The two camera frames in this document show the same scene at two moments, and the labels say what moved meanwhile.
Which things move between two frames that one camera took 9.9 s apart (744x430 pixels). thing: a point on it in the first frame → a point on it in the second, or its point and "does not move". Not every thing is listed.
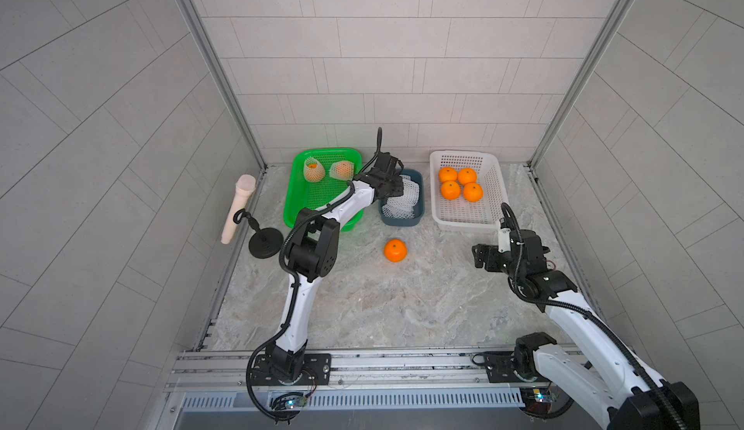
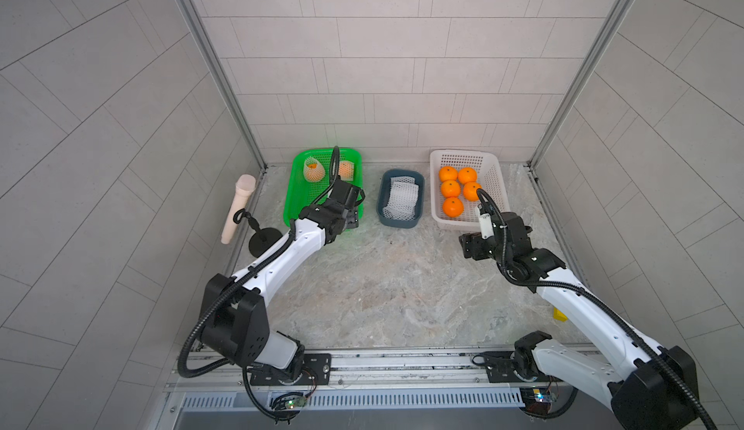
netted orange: (450, 190) does not move
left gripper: (396, 187) → (352, 220)
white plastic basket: (460, 213) does not move
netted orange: (395, 250) → (452, 206)
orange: (447, 173) does not move
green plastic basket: (302, 194) does not move
